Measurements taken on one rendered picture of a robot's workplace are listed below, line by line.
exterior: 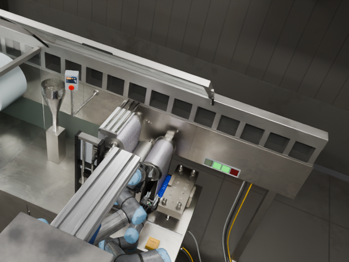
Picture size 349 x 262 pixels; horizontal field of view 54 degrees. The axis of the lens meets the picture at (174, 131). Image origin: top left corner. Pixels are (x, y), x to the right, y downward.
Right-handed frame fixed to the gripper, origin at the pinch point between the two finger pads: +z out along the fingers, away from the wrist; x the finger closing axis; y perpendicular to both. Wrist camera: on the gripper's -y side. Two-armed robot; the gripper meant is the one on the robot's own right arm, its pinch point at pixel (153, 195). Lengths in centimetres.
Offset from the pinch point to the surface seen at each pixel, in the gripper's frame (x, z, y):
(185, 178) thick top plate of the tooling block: -13.5, 29.0, -6.2
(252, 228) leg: -75, 52, -56
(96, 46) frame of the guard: 42, -3, 88
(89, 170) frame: 40.5, -7.2, 7.8
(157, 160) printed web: 4.0, 7.3, 21.9
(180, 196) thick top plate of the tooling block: -15.4, 12.8, -6.1
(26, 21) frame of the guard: 79, -2, 88
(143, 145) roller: 18.8, 23.1, 14.1
